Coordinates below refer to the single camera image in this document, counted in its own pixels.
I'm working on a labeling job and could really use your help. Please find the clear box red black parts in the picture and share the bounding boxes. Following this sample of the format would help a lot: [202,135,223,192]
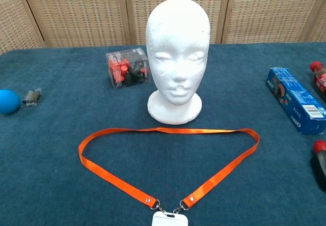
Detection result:
[105,47,151,91]

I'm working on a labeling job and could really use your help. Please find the blue ball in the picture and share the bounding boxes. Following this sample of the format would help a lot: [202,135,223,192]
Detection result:
[0,89,21,114]

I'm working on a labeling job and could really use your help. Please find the small dark red-capped bottle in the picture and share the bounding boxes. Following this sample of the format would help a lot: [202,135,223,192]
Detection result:
[311,139,326,188]

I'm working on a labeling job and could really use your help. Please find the white badge card holder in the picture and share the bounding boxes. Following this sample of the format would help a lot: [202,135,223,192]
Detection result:
[151,211,189,226]

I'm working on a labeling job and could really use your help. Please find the Coca-Cola bottle red label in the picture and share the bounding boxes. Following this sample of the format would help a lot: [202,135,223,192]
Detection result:
[309,61,326,99]

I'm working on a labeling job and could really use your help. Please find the blue table cloth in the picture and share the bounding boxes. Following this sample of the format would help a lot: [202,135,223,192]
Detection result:
[0,42,326,226]

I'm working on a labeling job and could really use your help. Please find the blue Oreo cookie box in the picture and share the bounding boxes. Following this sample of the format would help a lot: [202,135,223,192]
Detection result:
[266,67,326,135]

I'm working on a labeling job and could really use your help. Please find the wicker folding screen panel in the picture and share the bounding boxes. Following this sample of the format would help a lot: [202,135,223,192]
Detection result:
[124,0,232,45]
[19,0,131,48]
[221,0,326,44]
[297,0,326,43]
[0,0,46,55]

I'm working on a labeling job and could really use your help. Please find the white foam mannequin head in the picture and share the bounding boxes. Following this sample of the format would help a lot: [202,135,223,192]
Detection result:
[146,0,211,125]

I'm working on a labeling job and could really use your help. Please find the orange lanyard strap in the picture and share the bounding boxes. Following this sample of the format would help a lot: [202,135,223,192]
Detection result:
[78,127,260,214]

